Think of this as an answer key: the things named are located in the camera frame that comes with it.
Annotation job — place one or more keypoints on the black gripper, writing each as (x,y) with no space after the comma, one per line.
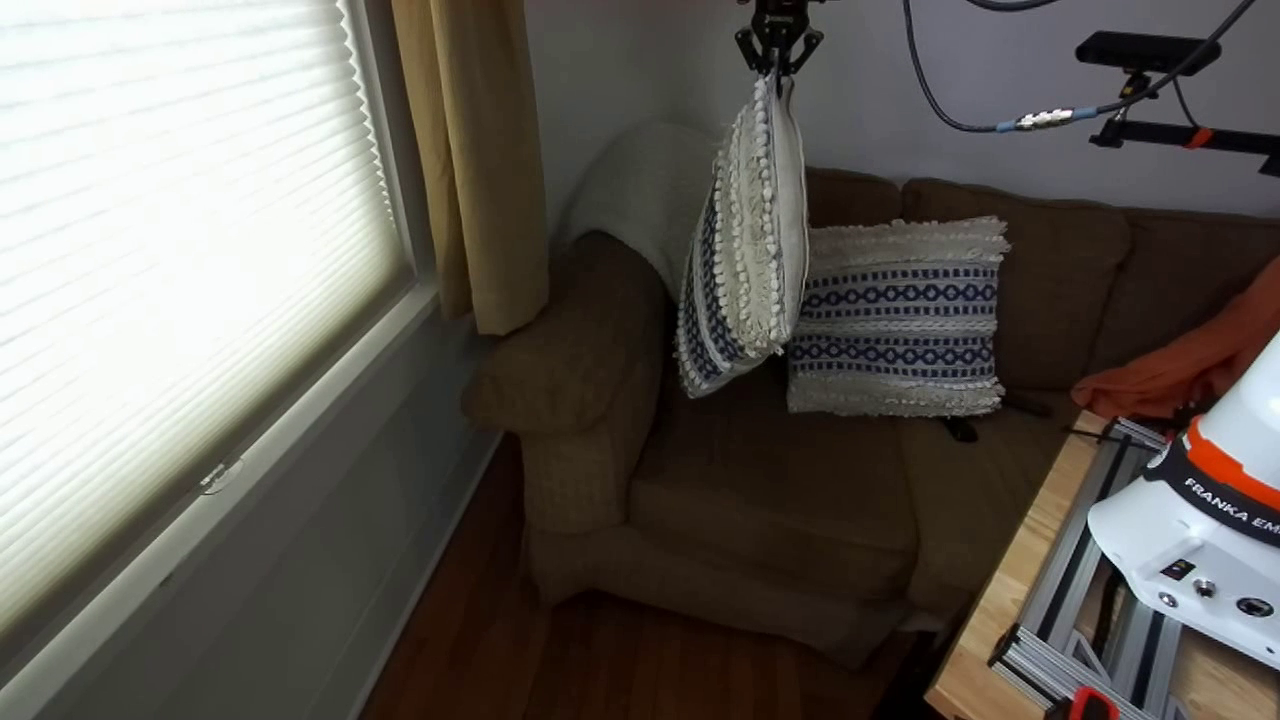
(781,12)

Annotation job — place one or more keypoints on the white window frame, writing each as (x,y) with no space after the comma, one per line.
(254,462)

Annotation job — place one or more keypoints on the small black object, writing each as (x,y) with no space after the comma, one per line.
(960,430)

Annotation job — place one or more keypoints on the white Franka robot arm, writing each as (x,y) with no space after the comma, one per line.
(1205,535)

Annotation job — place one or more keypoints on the orange cloth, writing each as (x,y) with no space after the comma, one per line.
(1181,364)

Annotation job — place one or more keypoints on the white window blind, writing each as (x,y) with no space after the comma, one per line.
(187,266)

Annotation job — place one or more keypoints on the tan curtain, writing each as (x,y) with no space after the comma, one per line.
(481,161)

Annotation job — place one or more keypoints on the blue patterned white pillow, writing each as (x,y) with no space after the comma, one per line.
(904,340)

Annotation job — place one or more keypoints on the black camera stand boom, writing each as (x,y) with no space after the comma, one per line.
(1174,134)

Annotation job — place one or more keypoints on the brown fabric sofa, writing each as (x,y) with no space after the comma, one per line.
(773,513)

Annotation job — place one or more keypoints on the black stereo camera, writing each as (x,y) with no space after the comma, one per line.
(1146,53)

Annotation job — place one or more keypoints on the aluminium profile frame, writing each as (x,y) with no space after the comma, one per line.
(1065,606)

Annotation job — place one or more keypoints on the red clamp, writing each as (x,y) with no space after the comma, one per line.
(1086,705)

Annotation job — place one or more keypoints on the cream pillow with tassel trim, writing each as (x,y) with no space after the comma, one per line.
(747,254)

